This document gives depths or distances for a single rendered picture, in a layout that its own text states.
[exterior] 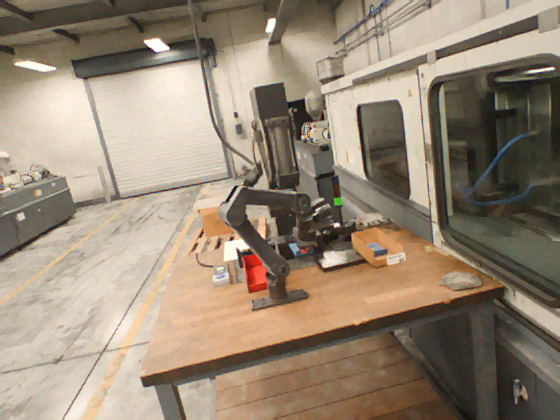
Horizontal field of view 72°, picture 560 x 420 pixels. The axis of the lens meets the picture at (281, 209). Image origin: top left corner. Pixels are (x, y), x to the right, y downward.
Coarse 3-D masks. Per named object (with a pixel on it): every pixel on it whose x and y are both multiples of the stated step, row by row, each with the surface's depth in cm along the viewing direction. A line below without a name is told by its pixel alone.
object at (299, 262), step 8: (336, 240) 185; (328, 248) 177; (336, 248) 175; (304, 256) 173; (312, 256) 171; (296, 264) 166; (304, 264) 164; (312, 264) 162; (240, 272) 168; (240, 280) 160
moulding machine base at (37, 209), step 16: (16, 192) 706; (32, 192) 759; (48, 192) 818; (64, 192) 884; (16, 208) 698; (32, 208) 748; (48, 208) 805; (64, 208) 870; (0, 224) 648; (16, 224) 689; (32, 224) 738; (48, 224) 792; (0, 240) 640; (16, 240) 682; (0, 256) 651
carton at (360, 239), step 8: (360, 232) 171; (368, 232) 171; (376, 232) 172; (352, 240) 170; (360, 240) 160; (368, 240) 172; (376, 240) 173; (384, 240) 164; (392, 240) 156; (360, 248) 161; (368, 248) 151; (392, 248) 157; (400, 248) 149; (368, 256) 153; (376, 256) 157; (384, 256) 156; (392, 256) 148; (400, 256) 149; (376, 264) 148; (384, 264) 148
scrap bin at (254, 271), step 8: (248, 256) 169; (256, 256) 169; (248, 264) 170; (256, 264) 170; (248, 272) 165; (256, 272) 164; (264, 272) 162; (248, 280) 157; (256, 280) 156; (264, 280) 154; (248, 288) 146; (256, 288) 146; (264, 288) 147
